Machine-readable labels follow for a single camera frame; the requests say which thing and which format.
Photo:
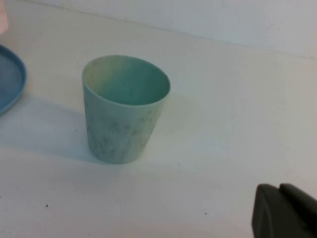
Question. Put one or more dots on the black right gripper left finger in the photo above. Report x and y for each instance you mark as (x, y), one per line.
(272, 215)

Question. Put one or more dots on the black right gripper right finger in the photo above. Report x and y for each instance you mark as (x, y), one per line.
(302, 200)

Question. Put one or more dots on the green plastic cup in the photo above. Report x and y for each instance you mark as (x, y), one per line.
(116, 138)

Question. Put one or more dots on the blue cup stand with pegs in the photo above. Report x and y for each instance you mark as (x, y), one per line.
(10, 84)

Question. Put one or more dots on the pink plastic cup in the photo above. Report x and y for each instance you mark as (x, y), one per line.
(3, 17)

